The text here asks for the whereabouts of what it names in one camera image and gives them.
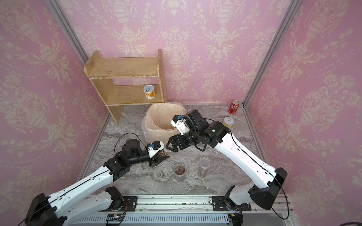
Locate clear plastic bin liner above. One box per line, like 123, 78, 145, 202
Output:
140, 102, 189, 145

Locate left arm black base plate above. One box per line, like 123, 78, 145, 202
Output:
101, 196, 138, 212

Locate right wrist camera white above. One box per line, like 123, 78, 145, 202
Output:
171, 115, 190, 135

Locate clear jar flower tea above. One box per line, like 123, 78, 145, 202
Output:
174, 165, 186, 181
157, 150, 167, 157
198, 157, 211, 178

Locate yellow white can on shelf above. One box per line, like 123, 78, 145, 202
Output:
143, 85, 155, 99

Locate cream trash bin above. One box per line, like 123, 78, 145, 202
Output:
145, 103, 185, 143

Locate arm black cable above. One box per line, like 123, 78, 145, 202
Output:
113, 132, 149, 157
229, 131, 290, 220

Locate yellow white can on table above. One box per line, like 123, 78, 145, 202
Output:
222, 116, 235, 128

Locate small circuit board with wires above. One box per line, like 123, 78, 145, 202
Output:
105, 214, 125, 226

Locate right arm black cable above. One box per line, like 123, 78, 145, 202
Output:
229, 131, 290, 220

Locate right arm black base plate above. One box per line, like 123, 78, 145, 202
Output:
211, 195, 252, 212

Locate red cola can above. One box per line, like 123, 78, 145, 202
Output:
228, 100, 240, 115

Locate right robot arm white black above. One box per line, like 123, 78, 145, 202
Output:
166, 109, 288, 210

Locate wooden two-tier shelf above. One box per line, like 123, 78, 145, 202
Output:
84, 50, 168, 122

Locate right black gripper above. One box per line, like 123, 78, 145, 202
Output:
166, 132, 202, 153

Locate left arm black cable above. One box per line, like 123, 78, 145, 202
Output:
113, 132, 149, 157

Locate aluminium mounting rail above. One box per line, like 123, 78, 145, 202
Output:
50, 193, 298, 226

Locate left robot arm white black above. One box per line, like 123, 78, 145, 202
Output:
23, 139, 167, 226

